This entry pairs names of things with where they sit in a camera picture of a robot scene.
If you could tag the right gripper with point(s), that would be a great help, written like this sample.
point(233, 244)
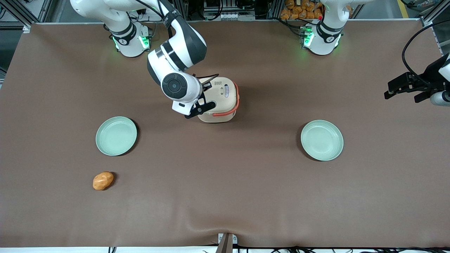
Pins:
point(204, 86)

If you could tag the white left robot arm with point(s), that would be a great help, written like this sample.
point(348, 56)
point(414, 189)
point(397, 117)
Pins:
point(321, 42)

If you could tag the brown table cloth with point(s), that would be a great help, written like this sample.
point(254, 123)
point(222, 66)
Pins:
point(225, 196)

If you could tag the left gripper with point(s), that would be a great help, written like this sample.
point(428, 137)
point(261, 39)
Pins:
point(429, 74)

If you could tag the aluminium frame post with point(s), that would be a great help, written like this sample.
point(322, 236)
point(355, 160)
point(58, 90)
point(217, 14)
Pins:
point(24, 14)
point(434, 12)

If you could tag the pile of orange breads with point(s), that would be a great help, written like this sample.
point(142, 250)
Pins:
point(301, 10)

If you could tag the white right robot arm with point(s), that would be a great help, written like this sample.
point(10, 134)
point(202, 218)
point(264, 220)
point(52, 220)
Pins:
point(182, 45)

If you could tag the pale green round plate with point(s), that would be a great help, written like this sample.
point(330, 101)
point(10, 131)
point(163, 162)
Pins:
point(322, 140)
point(116, 136)

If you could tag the metal bracket with pole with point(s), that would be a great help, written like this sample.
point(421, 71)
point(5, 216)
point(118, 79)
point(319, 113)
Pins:
point(225, 243)

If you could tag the orange brown bread roll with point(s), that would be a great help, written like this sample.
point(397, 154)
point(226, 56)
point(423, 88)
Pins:
point(103, 180)

